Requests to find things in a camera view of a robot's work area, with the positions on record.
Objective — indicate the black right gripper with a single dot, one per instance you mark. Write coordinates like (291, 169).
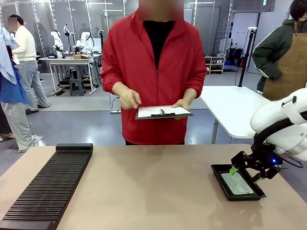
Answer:
(262, 157)

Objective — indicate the green PCB board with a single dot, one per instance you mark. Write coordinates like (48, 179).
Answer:
(237, 184)

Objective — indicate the dark clipboard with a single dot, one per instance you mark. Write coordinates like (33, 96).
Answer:
(165, 117)

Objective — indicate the white paper sheet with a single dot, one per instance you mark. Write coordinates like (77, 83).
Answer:
(153, 111)

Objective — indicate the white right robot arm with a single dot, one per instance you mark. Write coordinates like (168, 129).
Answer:
(287, 119)

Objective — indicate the person's left forearm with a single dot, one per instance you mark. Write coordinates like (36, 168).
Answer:
(196, 88)

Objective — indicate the person's right forearm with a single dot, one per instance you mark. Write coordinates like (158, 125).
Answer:
(111, 83)

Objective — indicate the black slotted PCB rack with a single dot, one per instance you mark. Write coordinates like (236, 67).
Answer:
(48, 182)

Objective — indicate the person's left hand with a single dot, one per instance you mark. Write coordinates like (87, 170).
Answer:
(183, 104)

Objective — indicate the person's right hand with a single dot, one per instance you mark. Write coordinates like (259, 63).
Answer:
(129, 99)

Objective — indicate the black plastic tray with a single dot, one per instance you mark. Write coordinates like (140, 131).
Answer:
(218, 172)

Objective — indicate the white side table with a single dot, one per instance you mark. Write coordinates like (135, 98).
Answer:
(227, 107)

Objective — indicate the low wooden shelf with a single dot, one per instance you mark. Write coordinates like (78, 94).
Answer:
(216, 64)

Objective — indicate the black pole stand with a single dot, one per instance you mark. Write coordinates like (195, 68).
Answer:
(245, 57)

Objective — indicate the person in brown apron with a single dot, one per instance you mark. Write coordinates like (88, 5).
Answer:
(285, 60)

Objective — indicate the person in red jacket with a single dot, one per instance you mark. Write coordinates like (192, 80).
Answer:
(153, 72)

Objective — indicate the grey step stool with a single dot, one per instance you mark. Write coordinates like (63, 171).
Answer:
(77, 86)

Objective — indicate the brown cardboard box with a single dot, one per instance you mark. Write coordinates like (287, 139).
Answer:
(81, 56)

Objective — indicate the grey background workbench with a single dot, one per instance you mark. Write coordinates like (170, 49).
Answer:
(69, 60)

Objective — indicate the person in white sweater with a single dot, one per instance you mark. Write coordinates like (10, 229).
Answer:
(26, 60)

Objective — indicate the person in blue clothes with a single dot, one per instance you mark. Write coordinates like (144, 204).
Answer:
(12, 95)

